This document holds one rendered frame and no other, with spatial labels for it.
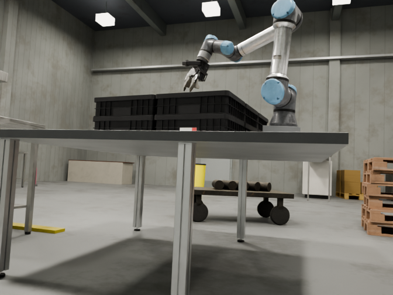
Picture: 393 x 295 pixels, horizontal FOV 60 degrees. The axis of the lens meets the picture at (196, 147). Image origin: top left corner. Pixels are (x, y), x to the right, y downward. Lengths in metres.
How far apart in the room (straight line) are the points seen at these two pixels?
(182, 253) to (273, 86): 0.91
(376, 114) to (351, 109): 0.69
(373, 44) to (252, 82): 3.76
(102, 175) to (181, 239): 10.28
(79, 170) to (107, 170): 1.07
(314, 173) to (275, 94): 7.37
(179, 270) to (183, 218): 0.20
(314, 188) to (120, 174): 5.95
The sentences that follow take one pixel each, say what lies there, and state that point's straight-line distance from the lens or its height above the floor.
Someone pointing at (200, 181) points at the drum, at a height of 0.29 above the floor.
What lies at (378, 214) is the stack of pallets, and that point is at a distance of 3.82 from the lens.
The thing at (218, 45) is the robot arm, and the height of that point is 1.26.
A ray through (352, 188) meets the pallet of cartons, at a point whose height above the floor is 0.28.
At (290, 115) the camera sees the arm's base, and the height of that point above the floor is 0.86.
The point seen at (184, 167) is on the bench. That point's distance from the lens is 1.38.
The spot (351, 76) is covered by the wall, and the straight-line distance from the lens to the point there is 11.57.
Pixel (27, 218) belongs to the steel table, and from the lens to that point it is 2.98.
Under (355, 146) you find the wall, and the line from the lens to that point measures 11.21.
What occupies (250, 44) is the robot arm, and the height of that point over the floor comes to 1.29.
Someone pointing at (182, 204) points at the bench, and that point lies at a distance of 1.38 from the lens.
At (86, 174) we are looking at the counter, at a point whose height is 0.27.
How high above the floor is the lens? 0.55
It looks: 4 degrees up
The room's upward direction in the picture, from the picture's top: 3 degrees clockwise
